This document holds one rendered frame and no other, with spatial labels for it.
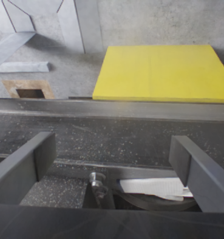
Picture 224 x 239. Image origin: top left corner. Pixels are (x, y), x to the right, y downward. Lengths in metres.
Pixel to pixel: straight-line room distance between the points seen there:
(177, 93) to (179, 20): 0.40
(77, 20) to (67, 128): 0.52
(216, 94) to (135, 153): 0.33
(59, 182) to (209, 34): 0.87
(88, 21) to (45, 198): 0.75
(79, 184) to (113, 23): 0.71
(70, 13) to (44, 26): 0.17
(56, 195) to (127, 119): 0.33
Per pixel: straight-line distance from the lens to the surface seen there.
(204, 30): 0.96
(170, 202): 0.76
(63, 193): 0.49
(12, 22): 1.07
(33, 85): 1.26
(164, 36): 0.93
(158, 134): 0.58
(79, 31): 0.94
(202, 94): 0.64
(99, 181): 0.45
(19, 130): 0.71
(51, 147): 0.16
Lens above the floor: 0.86
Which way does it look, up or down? 43 degrees down
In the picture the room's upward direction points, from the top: 170 degrees counter-clockwise
